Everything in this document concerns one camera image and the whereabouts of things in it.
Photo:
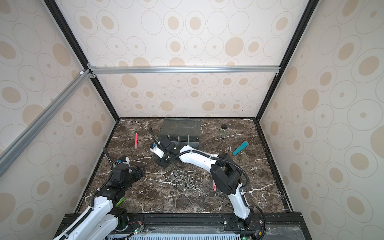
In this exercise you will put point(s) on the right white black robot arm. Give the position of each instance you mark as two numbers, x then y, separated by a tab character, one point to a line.
228	176

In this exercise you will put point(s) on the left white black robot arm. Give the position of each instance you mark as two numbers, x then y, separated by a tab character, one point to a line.
103	216

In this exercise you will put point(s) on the grey compartment organizer box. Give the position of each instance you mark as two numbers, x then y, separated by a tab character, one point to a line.
182	130

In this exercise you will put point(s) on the left diagonal aluminium frame bar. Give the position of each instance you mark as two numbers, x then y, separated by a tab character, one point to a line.
14	150

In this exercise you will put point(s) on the green plastic packet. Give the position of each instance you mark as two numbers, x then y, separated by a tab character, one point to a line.
120	201

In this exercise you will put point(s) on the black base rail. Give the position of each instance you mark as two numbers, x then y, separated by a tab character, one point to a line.
220	226

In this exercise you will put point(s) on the pink marker pen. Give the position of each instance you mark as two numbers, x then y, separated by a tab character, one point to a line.
136	141

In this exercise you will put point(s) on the horizontal aluminium frame bar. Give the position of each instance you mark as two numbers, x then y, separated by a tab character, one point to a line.
185	70

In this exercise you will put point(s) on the pile of dark wing nuts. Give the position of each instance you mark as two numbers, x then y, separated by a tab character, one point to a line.
176	177

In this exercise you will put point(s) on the cluster of silver hex nuts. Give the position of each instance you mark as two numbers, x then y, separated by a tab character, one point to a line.
193	180

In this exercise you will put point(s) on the small black-lidded glass jar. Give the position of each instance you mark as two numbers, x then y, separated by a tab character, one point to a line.
224	131

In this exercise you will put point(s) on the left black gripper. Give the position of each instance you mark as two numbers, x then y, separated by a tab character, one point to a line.
138	172

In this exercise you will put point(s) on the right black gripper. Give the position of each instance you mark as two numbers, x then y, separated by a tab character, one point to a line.
159	161

